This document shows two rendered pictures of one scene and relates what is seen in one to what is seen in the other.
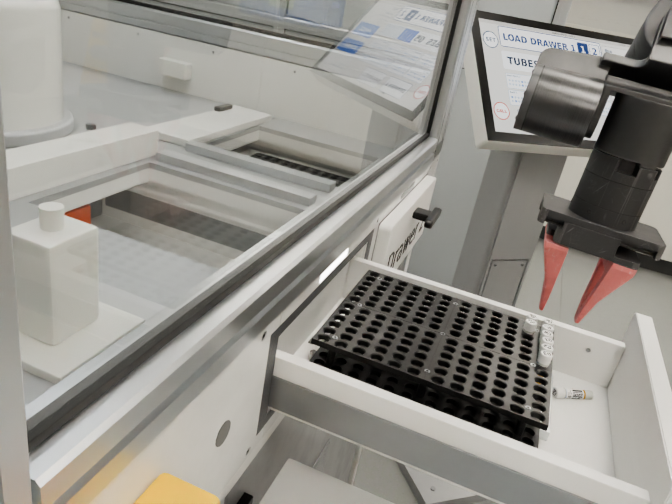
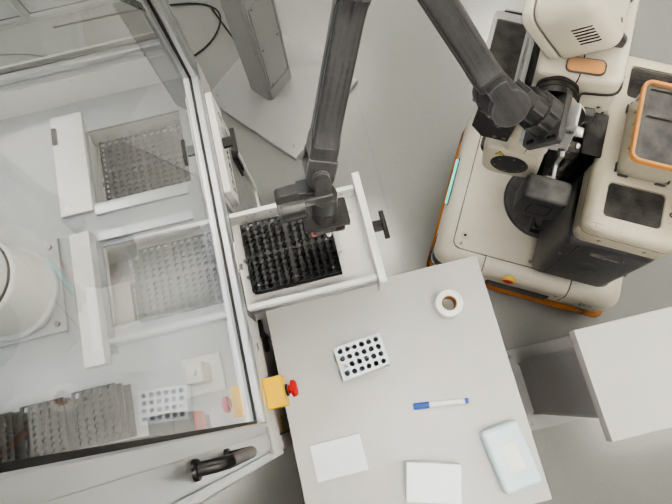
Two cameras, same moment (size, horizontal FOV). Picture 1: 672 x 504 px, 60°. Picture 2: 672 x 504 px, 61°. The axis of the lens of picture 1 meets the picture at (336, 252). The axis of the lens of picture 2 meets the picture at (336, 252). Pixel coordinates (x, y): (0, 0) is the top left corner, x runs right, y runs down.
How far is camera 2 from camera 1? 106 cm
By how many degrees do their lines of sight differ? 51
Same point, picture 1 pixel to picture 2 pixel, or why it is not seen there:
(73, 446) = (261, 411)
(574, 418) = (348, 228)
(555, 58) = (281, 200)
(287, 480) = (271, 315)
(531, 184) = not seen: outside the picture
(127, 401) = (258, 393)
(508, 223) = not seen: outside the picture
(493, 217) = not seen: outside the picture
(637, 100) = (319, 207)
